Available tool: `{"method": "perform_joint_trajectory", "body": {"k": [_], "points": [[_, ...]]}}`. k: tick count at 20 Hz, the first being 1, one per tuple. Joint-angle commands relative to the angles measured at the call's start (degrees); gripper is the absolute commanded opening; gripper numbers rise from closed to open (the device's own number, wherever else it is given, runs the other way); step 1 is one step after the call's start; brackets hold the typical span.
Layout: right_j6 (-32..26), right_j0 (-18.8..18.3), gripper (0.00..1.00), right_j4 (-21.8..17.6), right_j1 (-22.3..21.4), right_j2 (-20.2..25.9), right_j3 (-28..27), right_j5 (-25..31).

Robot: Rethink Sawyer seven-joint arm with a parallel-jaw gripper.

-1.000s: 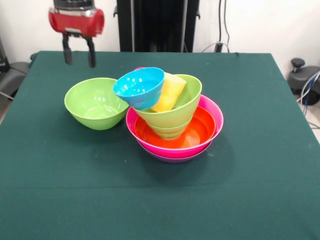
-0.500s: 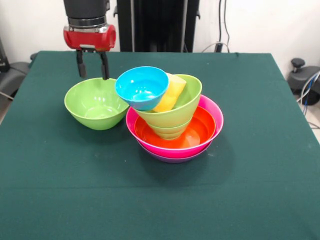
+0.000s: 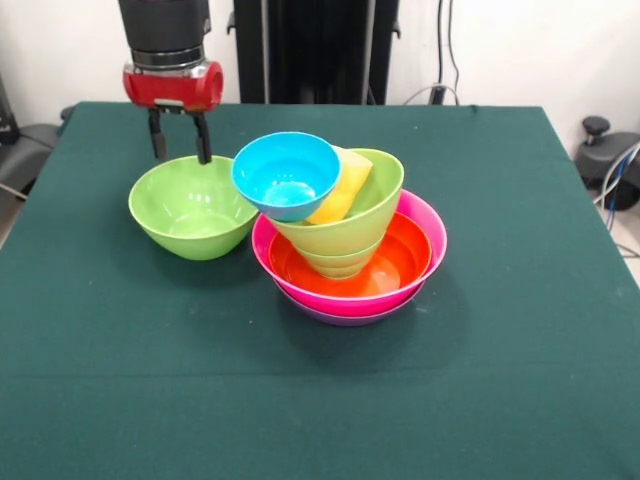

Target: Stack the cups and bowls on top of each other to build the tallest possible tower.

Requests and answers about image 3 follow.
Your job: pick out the dark green tablecloth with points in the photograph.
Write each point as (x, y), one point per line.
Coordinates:
(320, 400)

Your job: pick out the small blue bowl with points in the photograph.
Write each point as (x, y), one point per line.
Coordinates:
(285, 175)

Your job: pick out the black office chair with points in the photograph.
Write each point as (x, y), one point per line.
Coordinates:
(30, 140)

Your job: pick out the yellow cup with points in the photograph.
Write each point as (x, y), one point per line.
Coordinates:
(345, 190)

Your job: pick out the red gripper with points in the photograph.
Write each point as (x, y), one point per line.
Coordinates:
(170, 92)

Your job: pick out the pink bowl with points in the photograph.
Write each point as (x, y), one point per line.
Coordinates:
(435, 235)

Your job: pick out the black chair with round knob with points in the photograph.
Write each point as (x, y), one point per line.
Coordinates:
(600, 160)

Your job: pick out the medium green bowl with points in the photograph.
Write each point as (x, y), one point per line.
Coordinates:
(360, 225)

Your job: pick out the large green bowl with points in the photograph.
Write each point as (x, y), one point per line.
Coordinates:
(190, 215)

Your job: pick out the small ribbed green bowl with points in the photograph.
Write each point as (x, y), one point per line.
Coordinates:
(337, 265)

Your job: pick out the purple bowl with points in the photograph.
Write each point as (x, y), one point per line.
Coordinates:
(355, 320)

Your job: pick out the orange bowl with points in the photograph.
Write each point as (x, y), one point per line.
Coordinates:
(400, 260)

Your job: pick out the black plug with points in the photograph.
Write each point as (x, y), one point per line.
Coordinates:
(438, 94)

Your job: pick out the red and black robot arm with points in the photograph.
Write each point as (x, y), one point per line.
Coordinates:
(165, 27)

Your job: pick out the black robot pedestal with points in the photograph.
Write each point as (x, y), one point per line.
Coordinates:
(320, 50)

